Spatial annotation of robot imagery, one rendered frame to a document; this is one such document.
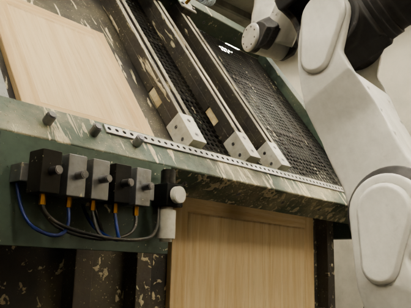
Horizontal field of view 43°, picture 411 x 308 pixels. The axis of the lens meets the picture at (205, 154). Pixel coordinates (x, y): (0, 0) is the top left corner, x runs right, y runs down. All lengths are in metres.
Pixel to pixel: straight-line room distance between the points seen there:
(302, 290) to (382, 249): 1.66
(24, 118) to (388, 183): 0.81
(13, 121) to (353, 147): 0.73
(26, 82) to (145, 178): 0.41
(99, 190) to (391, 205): 0.65
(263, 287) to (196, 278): 0.40
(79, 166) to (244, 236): 1.07
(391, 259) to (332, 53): 0.34
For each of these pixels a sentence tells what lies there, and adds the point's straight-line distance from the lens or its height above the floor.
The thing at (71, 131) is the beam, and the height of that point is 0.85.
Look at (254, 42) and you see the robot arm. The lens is 1.41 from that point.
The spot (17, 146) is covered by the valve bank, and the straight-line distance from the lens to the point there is 1.21.
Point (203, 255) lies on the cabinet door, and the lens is 1.92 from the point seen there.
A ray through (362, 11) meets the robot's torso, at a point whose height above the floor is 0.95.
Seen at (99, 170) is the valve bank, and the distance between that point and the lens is 1.19.
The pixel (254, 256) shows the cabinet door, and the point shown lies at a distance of 2.15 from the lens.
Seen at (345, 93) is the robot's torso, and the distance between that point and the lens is 0.89.
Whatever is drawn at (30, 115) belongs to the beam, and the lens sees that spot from 1.29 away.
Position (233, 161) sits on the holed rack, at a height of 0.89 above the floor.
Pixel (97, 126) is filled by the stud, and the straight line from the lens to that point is 1.34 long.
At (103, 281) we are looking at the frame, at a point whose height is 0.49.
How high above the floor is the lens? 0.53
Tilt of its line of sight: 12 degrees up
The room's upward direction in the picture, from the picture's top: 1 degrees clockwise
